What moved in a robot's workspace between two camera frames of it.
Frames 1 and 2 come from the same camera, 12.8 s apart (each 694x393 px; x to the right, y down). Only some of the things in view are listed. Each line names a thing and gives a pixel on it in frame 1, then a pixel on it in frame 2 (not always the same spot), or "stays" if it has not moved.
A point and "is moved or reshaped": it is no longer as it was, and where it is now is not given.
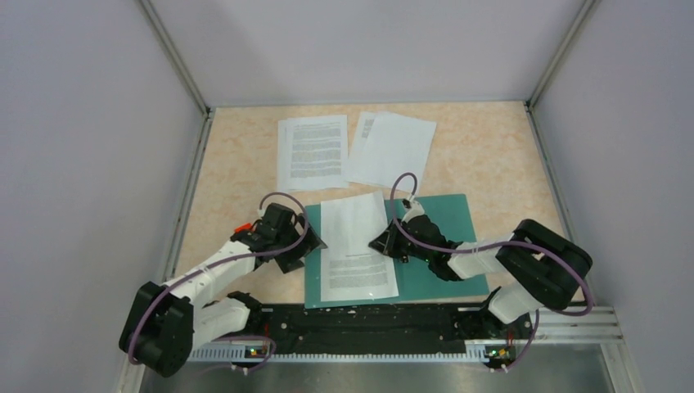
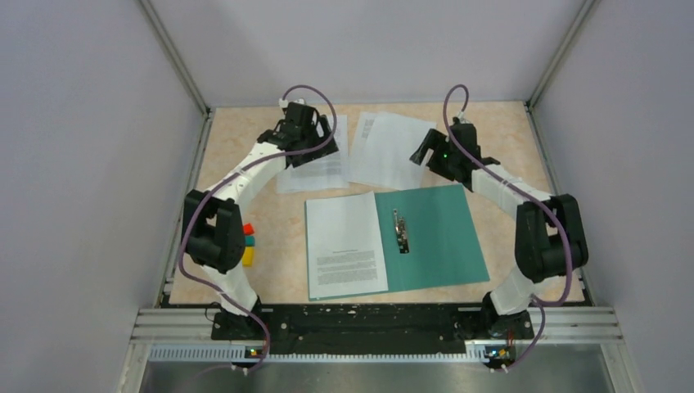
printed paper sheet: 351,268 is moved or reshaped
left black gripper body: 288,238 → 310,137
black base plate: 403,329 stays
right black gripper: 387,241 → 434,138
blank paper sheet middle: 393,146 stays
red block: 244,227 stays
